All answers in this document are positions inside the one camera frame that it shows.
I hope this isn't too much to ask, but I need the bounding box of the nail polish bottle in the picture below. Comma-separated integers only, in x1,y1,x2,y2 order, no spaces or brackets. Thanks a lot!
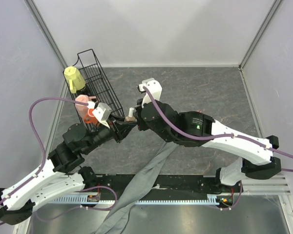
125,116,136,122

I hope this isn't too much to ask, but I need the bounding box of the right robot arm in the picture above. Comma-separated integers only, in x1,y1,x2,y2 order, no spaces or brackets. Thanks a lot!
135,99,281,192

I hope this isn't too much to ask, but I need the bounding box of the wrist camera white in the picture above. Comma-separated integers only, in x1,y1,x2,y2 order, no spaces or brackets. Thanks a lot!
137,78,162,107
87,101,112,129

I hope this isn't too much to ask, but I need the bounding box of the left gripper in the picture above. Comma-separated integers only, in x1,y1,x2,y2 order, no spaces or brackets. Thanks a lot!
83,113,137,155

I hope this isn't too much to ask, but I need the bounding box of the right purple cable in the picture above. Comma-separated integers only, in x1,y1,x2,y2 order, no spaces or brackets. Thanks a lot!
144,87,293,173

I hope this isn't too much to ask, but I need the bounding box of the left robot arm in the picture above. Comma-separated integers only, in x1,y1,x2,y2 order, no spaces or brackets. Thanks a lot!
0,116,137,225

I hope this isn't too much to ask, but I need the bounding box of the purple cable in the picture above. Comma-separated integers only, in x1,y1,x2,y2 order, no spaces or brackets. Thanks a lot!
144,87,293,173
0,97,93,226

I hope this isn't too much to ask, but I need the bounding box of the pink mug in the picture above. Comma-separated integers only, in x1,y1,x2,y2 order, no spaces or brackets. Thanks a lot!
74,94,97,117

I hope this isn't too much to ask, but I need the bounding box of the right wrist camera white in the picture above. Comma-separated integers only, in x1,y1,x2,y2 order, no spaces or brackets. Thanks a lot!
137,78,162,107

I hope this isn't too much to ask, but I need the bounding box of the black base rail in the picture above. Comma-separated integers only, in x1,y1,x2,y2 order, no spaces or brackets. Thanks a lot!
46,173,242,203

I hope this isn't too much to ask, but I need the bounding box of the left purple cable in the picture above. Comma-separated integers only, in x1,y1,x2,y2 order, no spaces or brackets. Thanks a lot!
0,97,93,226

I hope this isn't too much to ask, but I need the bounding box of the yellow mug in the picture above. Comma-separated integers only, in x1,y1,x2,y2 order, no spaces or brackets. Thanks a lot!
64,66,86,94

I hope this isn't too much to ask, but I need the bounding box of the orange mug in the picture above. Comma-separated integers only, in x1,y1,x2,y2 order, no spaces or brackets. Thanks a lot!
84,109,98,124

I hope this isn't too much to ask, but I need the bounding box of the light blue cable duct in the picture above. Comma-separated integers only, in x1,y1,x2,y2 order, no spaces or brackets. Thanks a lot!
42,193,242,205

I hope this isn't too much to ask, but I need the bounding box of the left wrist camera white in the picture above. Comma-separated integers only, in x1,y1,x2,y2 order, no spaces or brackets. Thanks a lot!
87,101,112,129

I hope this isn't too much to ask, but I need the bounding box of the black wire rack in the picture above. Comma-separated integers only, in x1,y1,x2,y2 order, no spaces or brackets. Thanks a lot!
70,49,125,117

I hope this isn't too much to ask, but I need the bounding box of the grey sleeve forearm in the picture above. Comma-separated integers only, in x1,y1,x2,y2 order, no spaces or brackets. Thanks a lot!
96,142,178,234

